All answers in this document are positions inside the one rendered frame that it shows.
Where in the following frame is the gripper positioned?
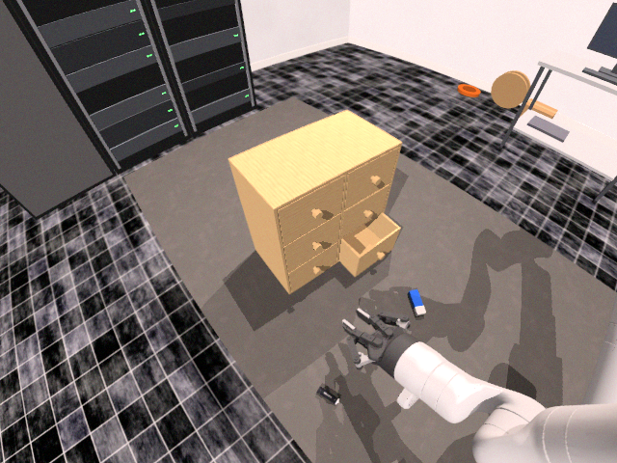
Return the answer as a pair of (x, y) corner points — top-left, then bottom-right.
(342, 309), (422, 379)

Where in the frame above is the blue and white eraser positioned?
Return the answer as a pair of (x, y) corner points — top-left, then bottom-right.
(408, 289), (426, 316)

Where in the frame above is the light wooden chest of drawers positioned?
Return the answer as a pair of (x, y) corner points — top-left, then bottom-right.
(228, 110), (402, 294)

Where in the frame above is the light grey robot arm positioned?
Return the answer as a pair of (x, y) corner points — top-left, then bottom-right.
(394, 293), (617, 463)

